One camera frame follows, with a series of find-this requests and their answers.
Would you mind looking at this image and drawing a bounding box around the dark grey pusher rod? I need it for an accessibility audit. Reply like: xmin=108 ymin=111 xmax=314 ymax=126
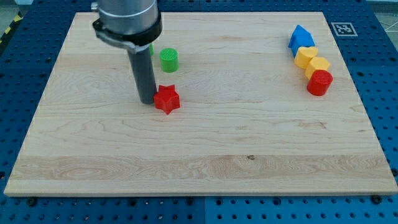
xmin=128 ymin=47 xmax=157 ymax=105

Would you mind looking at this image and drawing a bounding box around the red star block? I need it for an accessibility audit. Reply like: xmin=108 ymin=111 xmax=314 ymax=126
xmin=154 ymin=85 xmax=180 ymax=114

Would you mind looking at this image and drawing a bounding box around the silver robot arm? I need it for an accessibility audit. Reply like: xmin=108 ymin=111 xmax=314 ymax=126
xmin=91 ymin=0 xmax=162 ymax=105

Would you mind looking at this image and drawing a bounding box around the green block behind rod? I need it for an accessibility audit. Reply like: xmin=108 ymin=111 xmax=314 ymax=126
xmin=149 ymin=44 xmax=154 ymax=56

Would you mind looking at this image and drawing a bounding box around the green cylinder block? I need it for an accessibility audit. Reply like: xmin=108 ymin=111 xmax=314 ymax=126
xmin=159 ymin=48 xmax=179 ymax=73

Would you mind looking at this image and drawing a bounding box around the wooden board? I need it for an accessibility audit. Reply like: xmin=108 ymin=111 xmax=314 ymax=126
xmin=4 ymin=12 xmax=397 ymax=197

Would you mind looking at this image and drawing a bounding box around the yellow heart block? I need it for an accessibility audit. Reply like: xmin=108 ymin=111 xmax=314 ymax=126
xmin=294 ymin=47 xmax=318 ymax=69

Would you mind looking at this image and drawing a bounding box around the blue house-shaped block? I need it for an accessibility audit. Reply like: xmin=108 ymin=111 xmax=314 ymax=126
xmin=288 ymin=25 xmax=315 ymax=57

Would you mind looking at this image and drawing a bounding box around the yellow hexagon block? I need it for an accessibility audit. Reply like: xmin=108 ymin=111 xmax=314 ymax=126
xmin=305 ymin=57 xmax=330 ymax=80

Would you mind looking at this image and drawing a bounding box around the red cylinder block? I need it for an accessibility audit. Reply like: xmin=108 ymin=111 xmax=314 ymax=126
xmin=307 ymin=70 xmax=333 ymax=96

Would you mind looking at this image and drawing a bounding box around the fiducial marker tag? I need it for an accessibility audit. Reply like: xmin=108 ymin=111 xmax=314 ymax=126
xmin=331 ymin=22 xmax=358 ymax=37

